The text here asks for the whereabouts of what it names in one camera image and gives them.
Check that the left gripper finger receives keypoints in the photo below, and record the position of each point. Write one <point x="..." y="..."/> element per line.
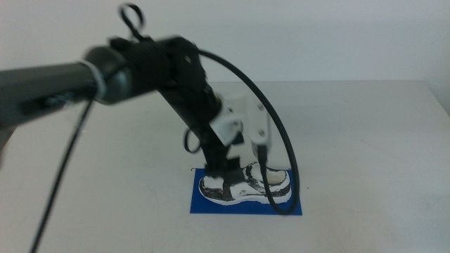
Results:
<point x="215" y="167"/>
<point x="235" y="173"/>

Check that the black and white sneaker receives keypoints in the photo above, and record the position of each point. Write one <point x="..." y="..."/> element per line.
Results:
<point x="253" y="189"/>

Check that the blue rectangular mat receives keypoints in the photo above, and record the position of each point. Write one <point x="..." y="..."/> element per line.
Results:
<point x="211" y="209"/>

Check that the white zip tie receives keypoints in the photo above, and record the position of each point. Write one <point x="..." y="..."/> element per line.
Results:
<point x="98" y="81"/>

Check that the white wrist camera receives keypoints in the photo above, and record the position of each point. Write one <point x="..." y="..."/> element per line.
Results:
<point x="258" y="119"/>

